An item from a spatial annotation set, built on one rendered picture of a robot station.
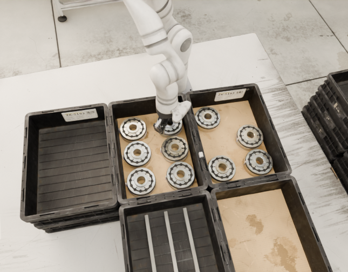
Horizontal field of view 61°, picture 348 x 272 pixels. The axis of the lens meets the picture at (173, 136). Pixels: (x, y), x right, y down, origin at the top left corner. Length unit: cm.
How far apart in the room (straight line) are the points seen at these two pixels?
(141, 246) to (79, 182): 32
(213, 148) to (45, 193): 64
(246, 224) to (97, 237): 55
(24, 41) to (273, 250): 248
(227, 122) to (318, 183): 46
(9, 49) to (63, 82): 137
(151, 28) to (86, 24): 209
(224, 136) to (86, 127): 56
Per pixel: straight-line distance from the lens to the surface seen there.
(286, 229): 114
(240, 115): 127
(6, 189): 137
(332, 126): 198
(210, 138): 119
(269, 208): 114
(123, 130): 116
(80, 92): 150
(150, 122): 121
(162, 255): 105
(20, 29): 302
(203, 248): 106
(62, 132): 125
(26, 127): 118
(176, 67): 86
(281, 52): 281
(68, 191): 114
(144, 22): 83
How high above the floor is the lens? 187
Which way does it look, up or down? 62 degrees down
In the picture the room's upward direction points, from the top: 5 degrees clockwise
